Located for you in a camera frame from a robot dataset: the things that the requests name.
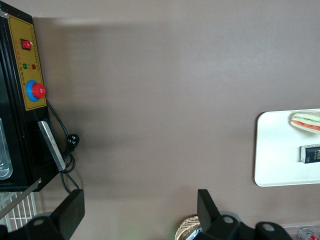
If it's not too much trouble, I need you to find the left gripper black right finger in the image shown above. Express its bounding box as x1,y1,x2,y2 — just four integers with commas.
197,189,245,240

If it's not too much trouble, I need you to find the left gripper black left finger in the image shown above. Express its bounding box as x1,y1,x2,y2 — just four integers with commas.
14,189,85,240

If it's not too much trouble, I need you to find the beige plastic tray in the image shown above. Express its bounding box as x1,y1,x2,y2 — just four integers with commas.
254,108,320,188

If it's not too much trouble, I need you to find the black gum box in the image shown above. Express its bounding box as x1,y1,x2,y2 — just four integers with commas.
299,143,320,164

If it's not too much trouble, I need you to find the silver foil container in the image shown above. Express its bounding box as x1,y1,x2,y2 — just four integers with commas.
189,223,204,240

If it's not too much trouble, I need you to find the light wicker basket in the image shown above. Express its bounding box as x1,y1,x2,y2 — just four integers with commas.
174,215,201,240

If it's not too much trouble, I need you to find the black machine with yellow panel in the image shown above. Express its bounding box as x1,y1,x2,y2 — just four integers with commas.
0,3,85,193

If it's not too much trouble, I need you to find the clear plastic container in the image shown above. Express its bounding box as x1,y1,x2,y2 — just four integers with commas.
0,117,13,181

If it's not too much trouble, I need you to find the clear acrylic bottle rack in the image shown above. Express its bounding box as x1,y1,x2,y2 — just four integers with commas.
282,223,320,240

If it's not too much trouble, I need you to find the red cola bottle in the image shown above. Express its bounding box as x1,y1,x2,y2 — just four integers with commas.
298,227,316,240

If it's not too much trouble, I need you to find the small triangle wrapped sandwich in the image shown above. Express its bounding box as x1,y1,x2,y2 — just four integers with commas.
289,111,320,135

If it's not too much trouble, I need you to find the white wire rack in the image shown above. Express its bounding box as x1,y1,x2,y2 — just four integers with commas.
0,191,38,227

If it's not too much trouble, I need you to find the black power cable with plug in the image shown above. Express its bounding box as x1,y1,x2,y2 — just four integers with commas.
46,99,81,195

